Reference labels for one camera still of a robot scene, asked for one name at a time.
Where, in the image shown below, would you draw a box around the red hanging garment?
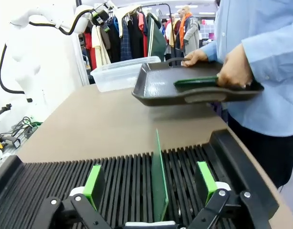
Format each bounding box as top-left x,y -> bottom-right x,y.
84,32 -> 97,71

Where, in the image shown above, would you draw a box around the person's right hand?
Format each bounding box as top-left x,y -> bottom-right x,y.
181,48 -> 209,68

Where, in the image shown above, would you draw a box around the black handle bar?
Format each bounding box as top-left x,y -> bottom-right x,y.
0,103 -> 13,119

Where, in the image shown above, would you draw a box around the black hanging coat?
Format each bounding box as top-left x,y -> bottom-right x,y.
127,19 -> 145,59

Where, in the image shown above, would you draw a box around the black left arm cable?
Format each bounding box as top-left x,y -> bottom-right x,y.
0,9 -> 95,104

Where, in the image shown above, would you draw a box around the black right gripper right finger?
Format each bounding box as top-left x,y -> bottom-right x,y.
188,161 -> 260,229

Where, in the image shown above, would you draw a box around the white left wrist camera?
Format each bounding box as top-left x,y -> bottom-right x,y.
102,0 -> 119,10

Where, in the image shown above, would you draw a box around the grey handheld scanner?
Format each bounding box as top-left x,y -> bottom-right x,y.
0,133 -> 21,150

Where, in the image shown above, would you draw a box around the mannequin in yellow and red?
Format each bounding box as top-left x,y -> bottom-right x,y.
165,13 -> 183,56

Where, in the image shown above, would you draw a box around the person's left hand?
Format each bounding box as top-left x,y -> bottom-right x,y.
216,43 -> 254,89

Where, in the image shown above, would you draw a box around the person's right forearm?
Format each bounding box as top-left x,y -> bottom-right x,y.
199,39 -> 220,63

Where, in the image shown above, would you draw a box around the person in blue shirt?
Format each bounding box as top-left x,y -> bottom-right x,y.
198,0 -> 293,189

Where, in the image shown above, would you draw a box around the green PCB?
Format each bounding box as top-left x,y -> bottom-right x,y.
173,75 -> 220,88
151,128 -> 169,223

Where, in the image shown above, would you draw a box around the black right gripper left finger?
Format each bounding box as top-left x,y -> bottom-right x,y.
35,164 -> 109,229

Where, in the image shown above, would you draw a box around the green jacket with white stripes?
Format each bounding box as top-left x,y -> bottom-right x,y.
146,12 -> 167,58

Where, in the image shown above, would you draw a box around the navy plaid garment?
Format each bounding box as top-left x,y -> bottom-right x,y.
120,26 -> 133,62

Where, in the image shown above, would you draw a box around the black garment rail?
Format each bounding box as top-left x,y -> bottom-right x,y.
122,2 -> 173,58

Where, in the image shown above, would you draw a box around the dark hanging jacket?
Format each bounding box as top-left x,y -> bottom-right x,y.
107,13 -> 122,64

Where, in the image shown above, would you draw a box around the mannequin with orange scarf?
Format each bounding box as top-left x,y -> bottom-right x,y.
179,5 -> 200,55

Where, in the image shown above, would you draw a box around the cream hanging shirt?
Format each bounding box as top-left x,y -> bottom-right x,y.
91,24 -> 112,69

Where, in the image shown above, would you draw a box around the black slotted PCB rack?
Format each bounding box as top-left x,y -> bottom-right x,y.
0,129 -> 280,229

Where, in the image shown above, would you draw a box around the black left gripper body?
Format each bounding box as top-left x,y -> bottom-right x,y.
96,9 -> 110,24

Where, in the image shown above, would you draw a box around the person's left forearm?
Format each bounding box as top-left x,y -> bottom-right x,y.
241,22 -> 293,93

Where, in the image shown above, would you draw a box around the red hanging top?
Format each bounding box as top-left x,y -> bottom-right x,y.
137,11 -> 148,58

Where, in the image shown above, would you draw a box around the tangled floor cables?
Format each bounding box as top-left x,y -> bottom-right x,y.
11,115 -> 43,140

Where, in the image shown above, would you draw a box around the clear plastic storage box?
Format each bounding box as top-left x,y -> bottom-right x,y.
90,55 -> 162,93

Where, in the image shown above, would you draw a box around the black plastic tray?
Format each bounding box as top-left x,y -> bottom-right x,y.
131,57 -> 265,107

